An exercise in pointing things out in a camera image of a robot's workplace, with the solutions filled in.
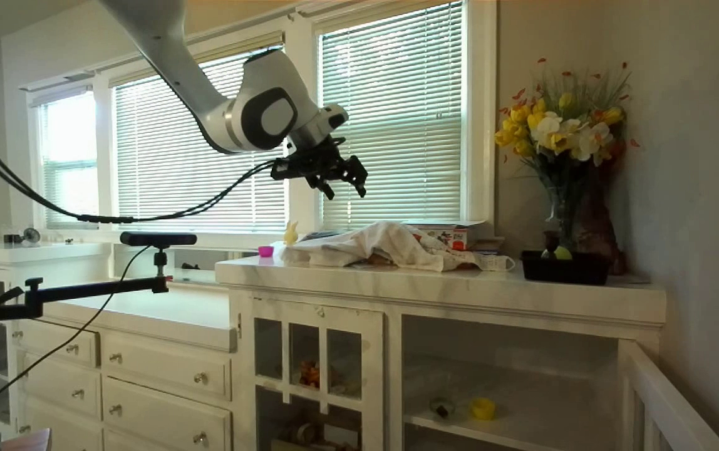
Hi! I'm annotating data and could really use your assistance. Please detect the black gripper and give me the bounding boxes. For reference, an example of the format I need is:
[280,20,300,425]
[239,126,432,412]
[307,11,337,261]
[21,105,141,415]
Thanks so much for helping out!
[290,137,370,202]

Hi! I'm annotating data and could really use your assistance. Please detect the white terry cloth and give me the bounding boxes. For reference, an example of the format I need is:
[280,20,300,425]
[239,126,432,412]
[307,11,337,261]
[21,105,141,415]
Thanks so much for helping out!
[280,220,520,276]

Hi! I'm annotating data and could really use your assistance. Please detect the white tall counter cabinet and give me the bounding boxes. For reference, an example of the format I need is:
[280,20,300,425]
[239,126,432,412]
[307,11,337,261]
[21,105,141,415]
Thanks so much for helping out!
[214,253,670,451]

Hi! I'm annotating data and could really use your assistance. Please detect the tall window with blinds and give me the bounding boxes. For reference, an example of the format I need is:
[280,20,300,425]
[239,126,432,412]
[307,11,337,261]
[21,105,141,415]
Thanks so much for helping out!
[314,0,471,237]

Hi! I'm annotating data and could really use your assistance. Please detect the white red puzzle box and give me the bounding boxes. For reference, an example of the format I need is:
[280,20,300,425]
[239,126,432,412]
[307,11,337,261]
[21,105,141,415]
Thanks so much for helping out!
[413,220,496,257]

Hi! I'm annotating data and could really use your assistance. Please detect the white glass pane cabinet door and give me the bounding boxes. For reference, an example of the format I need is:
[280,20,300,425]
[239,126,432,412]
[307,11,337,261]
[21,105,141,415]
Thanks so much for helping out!
[239,296,389,451]

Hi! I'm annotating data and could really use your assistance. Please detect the wide window with blinds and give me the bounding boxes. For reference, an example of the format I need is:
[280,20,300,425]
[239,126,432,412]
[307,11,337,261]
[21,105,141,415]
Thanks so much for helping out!
[111,46,290,238]

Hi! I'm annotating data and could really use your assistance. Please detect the small red orange object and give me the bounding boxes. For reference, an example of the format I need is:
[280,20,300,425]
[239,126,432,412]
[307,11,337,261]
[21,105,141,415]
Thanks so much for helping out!
[295,360,323,391]

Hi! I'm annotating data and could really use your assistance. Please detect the white low drawer cabinet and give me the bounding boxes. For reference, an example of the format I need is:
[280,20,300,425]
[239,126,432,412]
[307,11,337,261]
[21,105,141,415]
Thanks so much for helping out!
[7,283,241,451]

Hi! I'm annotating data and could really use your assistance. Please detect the clear glass vase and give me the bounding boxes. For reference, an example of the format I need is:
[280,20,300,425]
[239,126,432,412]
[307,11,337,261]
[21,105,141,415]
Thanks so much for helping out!
[542,160,595,258]

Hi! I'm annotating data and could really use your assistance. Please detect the yellow white flower bouquet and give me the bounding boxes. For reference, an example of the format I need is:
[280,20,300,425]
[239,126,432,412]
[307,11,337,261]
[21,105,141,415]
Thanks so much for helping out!
[491,58,641,210]

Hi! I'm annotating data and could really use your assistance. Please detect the black rectangular tray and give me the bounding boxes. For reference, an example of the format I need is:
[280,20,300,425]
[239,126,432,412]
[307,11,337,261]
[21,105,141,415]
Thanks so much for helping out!
[520,248,615,288]

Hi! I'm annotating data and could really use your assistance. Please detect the dark items behind glass door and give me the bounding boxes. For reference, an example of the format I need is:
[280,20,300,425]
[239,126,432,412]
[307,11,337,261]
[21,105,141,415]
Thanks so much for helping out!
[278,416,360,451]

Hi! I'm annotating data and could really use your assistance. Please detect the white cabinet drawer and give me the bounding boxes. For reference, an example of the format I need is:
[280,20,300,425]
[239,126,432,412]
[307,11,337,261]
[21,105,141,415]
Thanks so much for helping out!
[102,376,234,451]
[18,318,102,372]
[21,360,106,422]
[101,328,236,406]

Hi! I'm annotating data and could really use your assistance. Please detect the brown ceramic vase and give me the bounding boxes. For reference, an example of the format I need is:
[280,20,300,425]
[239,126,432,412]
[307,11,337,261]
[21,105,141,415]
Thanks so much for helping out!
[572,160,629,276]

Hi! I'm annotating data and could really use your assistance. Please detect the narrow window with blinds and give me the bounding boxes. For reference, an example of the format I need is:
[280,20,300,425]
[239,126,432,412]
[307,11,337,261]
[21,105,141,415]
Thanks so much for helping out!
[27,80,102,234]

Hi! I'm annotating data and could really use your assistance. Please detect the white side cabinet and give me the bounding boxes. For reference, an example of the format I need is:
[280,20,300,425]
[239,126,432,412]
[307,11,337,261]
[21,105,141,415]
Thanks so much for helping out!
[0,238,116,437]

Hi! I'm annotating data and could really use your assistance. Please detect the white open cabinet door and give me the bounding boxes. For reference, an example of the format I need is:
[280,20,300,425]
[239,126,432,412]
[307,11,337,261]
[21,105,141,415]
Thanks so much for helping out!
[620,339,719,451]

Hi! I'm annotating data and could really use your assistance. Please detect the pink teal object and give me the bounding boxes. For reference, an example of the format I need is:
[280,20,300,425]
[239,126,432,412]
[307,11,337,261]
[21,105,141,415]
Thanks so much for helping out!
[0,426,55,451]

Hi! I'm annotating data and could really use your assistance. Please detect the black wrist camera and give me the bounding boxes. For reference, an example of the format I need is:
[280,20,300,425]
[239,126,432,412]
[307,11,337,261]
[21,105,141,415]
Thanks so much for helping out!
[272,159,300,183]

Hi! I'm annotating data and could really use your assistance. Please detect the black stereo camera bar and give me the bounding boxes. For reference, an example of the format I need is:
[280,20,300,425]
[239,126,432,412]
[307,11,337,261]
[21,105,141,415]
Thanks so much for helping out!
[117,230,200,252]

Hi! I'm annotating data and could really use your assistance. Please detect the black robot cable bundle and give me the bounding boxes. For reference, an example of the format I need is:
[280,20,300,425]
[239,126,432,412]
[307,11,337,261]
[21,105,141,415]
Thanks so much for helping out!
[0,103,288,227]

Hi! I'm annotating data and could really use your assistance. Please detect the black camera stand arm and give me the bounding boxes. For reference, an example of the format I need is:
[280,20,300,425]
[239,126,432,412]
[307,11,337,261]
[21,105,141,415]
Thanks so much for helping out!
[0,246,174,442]

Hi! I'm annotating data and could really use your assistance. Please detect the thin black camera cable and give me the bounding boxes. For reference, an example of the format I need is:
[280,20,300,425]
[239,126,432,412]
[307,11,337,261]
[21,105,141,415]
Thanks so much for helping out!
[0,246,153,426]

